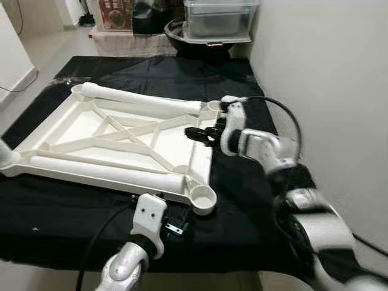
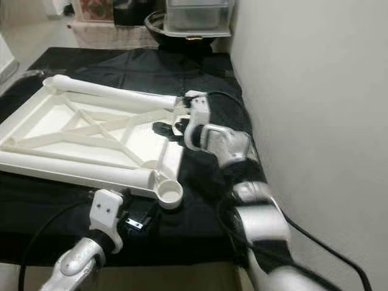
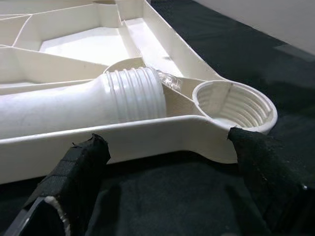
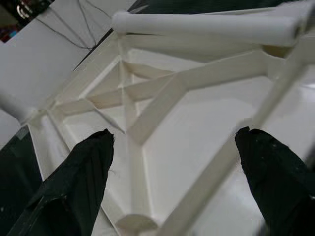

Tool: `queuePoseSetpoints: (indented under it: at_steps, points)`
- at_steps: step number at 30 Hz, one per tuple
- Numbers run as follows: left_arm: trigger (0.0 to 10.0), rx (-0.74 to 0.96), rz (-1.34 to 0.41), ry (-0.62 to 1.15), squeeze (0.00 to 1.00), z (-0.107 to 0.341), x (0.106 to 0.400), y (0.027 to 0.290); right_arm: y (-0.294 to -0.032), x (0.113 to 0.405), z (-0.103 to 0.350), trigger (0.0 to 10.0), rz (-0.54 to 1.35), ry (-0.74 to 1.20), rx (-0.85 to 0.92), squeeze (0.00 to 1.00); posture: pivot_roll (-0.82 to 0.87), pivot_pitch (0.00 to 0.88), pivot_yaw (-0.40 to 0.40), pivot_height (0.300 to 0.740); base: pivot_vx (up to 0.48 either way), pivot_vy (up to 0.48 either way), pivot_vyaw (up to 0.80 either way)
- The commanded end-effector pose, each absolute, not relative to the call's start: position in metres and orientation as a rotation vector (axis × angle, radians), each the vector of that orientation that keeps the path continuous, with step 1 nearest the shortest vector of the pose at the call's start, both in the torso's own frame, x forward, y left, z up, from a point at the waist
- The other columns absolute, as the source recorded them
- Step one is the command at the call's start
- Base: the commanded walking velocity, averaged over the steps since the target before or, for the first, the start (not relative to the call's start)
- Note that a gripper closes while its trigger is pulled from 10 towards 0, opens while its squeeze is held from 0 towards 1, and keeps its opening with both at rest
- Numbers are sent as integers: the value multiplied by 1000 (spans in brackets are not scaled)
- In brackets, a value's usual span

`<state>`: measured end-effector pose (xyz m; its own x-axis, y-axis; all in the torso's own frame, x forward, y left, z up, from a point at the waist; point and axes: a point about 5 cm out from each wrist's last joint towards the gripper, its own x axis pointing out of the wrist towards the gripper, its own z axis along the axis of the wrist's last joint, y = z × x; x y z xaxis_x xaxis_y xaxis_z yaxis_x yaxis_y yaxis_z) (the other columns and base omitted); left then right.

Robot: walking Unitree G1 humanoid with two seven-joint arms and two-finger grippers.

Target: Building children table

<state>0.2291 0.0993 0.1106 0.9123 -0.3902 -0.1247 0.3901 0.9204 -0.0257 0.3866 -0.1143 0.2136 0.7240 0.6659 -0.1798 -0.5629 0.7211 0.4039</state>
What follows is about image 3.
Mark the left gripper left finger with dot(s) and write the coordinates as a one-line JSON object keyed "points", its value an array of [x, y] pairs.
{"points": [[73, 186]]}

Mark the white plastic table leg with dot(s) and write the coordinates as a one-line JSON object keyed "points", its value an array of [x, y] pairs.
{"points": [[61, 103]]}

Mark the cream plastic table top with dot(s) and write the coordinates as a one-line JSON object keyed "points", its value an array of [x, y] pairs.
{"points": [[172, 137]]}

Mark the clear plastic wrap scrap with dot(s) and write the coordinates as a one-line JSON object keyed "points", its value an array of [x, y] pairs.
{"points": [[169, 80]]}

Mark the black tablecloth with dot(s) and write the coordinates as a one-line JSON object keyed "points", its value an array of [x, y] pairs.
{"points": [[172, 201]]}

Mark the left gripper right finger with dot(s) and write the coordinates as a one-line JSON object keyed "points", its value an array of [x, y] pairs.
{"points": [[275, 182]]}

